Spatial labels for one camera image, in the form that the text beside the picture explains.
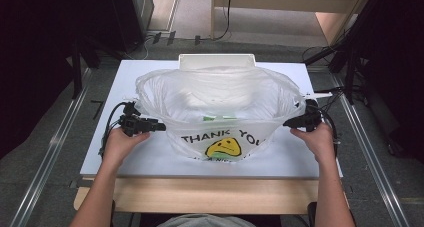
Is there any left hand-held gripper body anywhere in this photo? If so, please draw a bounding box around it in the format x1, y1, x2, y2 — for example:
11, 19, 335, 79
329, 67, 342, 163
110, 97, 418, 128
119, 101, 159, 137

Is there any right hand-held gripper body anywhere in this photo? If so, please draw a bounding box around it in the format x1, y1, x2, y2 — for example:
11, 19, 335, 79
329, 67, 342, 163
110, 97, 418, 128
297, 99, 323, 132

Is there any green snack packet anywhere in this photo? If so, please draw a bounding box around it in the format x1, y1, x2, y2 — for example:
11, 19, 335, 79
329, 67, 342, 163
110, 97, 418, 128
202, 115, 239, 122

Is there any white printed plastic bag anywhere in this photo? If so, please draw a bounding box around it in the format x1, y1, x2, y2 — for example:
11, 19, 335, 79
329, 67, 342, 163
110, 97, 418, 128
123, 65, 333, 162

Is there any person's left hand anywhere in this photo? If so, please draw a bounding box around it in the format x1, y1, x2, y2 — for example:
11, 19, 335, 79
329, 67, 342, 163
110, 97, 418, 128
103, 126, 152, 165

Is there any person's right hand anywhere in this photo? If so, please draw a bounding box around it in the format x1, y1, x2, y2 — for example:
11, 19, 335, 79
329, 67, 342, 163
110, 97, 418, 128
289, 122, 336, 164

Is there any black metal stand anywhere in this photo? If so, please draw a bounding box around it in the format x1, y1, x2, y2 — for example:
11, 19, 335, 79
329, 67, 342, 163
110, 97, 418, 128
70, 36, 101, 100
303, 36, 360, 105

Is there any wooden table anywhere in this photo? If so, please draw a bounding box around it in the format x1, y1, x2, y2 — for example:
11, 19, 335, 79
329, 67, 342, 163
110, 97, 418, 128
73, 176, 350, 216

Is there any white plastic bin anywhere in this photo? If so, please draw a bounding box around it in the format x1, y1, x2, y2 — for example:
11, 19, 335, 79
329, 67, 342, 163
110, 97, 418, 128
178, 53, 257, 71

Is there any person's grey shirt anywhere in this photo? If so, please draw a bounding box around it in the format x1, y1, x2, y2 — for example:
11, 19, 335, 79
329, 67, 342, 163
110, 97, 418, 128
156, 214, 258, 227

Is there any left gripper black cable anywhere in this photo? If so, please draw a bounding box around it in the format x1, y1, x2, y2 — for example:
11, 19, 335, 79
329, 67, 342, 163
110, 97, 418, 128
98, 101, 130, 157

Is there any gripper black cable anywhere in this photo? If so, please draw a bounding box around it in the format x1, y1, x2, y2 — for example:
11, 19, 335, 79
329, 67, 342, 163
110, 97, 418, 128
315, 107, 340, 155
98, 101, 130, 157

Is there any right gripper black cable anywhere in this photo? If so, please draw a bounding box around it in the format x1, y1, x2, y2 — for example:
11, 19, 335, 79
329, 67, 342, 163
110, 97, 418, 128
315, 107, 340, 155

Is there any metal floor rail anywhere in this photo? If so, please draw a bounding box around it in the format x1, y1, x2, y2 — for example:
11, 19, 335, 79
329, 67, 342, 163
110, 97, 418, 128
328, 72, 412, 227
9, 66, 93, 227

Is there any black hanging cable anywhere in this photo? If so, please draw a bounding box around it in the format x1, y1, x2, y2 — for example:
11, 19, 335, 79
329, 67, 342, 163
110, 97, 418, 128
214, 0, 234, 41

